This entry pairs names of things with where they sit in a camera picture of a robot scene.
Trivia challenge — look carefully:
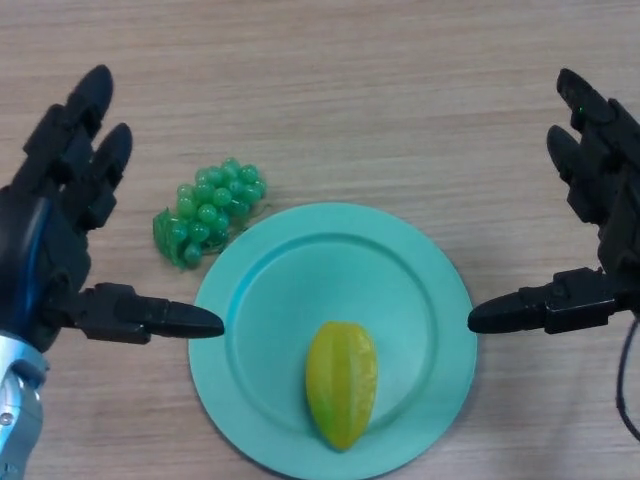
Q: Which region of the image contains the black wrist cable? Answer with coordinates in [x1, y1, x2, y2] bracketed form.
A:
[614, 312, 640, 437]

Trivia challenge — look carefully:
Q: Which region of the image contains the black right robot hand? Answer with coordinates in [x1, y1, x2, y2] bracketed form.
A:
[466, 67, 640, 336]

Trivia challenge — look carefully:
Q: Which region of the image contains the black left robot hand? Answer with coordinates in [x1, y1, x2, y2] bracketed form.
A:
[0, 64, 225, 354]

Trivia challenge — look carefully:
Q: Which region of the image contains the yellow starfruit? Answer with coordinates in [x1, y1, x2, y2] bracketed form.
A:
[304, 321, 379, 454]

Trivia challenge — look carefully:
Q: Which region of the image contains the green round plate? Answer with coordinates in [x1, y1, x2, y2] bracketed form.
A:
[187, 201, 477, 474]

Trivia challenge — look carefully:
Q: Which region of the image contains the green grape bunch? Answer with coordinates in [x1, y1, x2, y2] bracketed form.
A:
[151, 156, 271, 272]

